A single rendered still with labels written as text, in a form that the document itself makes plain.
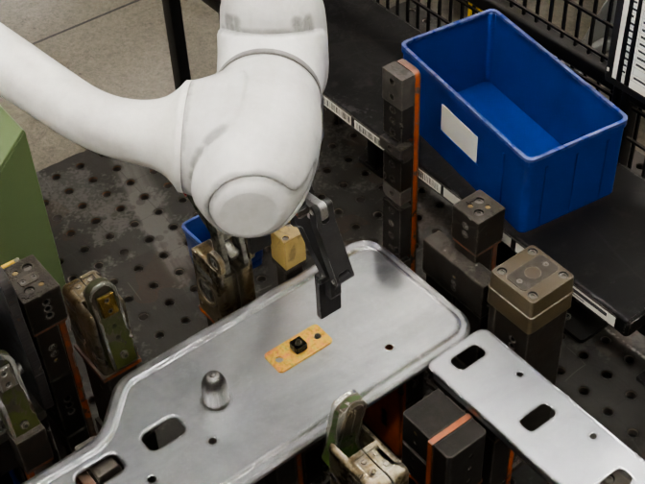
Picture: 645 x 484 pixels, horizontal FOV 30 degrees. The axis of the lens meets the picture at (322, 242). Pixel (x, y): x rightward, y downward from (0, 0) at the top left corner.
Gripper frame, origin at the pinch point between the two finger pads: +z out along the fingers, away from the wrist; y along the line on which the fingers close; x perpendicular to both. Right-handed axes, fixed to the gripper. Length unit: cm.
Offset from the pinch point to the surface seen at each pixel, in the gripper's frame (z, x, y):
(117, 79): 114, 69, -189
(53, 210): 44, 0, -75
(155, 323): 44, -1, -40
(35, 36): 114, 60, -225
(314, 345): 13.6, 1.7, 0.9
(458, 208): 6.2, 26.8, -0.2
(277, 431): 13.9, -9.7, 8.5
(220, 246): 4.7, -1.8, -13.4
